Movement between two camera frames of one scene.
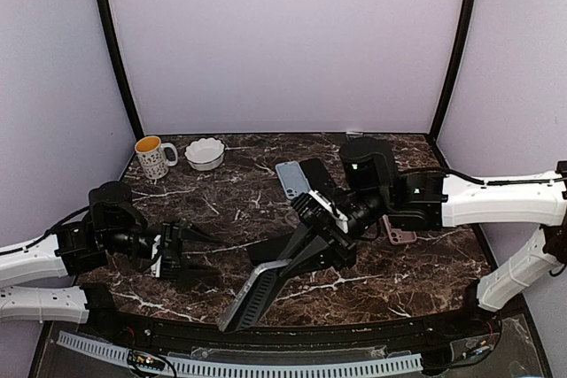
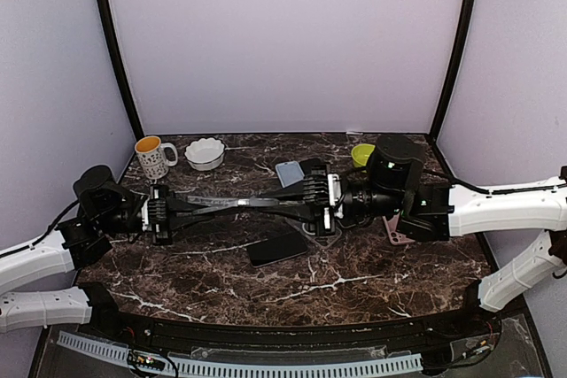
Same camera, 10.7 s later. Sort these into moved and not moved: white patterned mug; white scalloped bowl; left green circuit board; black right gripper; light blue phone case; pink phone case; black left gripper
Moved: black left gripper; black right gripper
Not moved: pink phone case; white patterned mug; light blue phone case; white scalloped bowl; left green circuit board
